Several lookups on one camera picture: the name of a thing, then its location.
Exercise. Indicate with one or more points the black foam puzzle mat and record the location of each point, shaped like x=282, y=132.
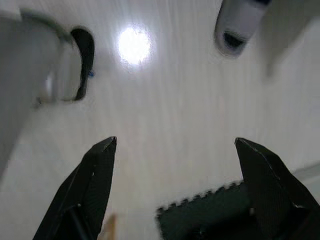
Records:
x=207, y=212

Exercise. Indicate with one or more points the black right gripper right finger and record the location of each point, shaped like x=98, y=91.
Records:
x=270, y=190

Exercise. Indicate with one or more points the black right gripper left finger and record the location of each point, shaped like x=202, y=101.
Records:
x=87, y=190

